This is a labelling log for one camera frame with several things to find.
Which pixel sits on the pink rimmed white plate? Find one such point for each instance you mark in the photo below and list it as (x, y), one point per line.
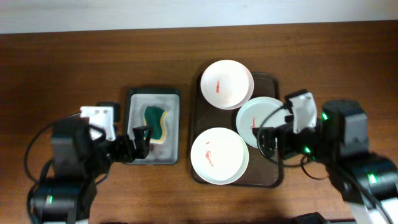
(227, 84)

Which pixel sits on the green and yellow sponge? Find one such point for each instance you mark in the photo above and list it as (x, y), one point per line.
(155, 118)

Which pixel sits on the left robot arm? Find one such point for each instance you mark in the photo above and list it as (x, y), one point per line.
(84, 146)

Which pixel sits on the small black soapy tray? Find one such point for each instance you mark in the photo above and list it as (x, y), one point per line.
(169, 99)

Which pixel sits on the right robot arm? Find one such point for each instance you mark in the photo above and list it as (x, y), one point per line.
(337, 137)

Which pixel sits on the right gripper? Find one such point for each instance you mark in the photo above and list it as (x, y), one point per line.
(286, 135)

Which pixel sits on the large brown serving tray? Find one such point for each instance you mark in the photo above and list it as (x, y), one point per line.
(260, 172)

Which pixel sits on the white plate with sauce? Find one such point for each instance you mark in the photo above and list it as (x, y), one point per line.
(219, 156)

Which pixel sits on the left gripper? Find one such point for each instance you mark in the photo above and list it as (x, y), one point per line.
(126, 155)

